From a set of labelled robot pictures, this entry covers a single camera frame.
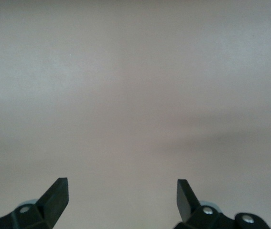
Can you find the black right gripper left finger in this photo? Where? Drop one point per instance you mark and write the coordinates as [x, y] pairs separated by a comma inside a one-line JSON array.
[[54, 205]]

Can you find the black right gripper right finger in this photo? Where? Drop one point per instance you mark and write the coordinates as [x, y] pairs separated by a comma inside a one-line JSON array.
[[185, 205]]

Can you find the brown table cover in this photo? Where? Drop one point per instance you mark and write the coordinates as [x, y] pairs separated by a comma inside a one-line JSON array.
[[125, 95]]

